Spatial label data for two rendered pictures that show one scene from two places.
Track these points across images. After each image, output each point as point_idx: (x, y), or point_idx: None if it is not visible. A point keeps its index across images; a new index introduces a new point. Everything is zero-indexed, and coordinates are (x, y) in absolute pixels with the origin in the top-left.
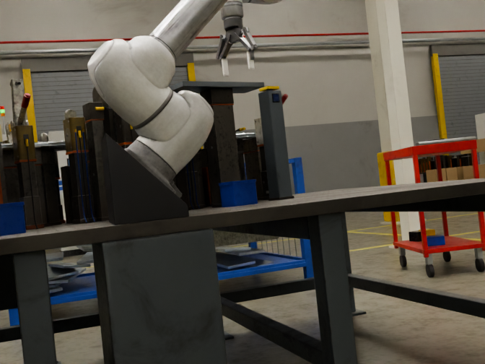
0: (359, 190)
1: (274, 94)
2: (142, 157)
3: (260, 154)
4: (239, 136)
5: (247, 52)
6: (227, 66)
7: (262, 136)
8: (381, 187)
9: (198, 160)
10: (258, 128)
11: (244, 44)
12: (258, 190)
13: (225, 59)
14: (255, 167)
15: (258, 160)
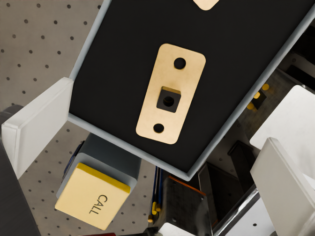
0: (54, 166)
1: (70, 158)
2: None
3: (198, 183)
4: (246, 192)
5: (16, 120)
6: (269, 210)
7: (186, 197)
8: (43, 208)
9: (305, 46)
10: (198, 216)
11: (0, 186)
12: (216, 176)
13: (295, 235)
14: (226, 203)
15: (215, 206)
